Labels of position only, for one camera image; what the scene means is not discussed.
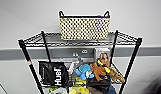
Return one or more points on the pale woven basket white lining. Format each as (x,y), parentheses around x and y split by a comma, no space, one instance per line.
(84,27)

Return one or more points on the grey printed box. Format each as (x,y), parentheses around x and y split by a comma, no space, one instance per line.
(81,56)

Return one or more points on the box with portrait print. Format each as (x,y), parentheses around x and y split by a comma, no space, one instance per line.
(102,56)

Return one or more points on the blue plush toy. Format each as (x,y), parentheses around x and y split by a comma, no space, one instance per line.
(84,71)

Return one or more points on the orange plush toy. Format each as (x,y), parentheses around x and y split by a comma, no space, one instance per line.
(101,70)

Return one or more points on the black bag white print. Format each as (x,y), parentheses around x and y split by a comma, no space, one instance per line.
(54,74)

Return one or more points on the black pouch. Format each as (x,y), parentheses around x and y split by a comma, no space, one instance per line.
(97,85)

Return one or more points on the yellow plush toy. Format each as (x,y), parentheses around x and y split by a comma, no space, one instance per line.
(78,90)

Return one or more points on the white printed box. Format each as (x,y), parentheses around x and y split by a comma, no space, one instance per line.
(59,91)

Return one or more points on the blue bag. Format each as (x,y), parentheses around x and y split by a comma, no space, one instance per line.
(112,90)

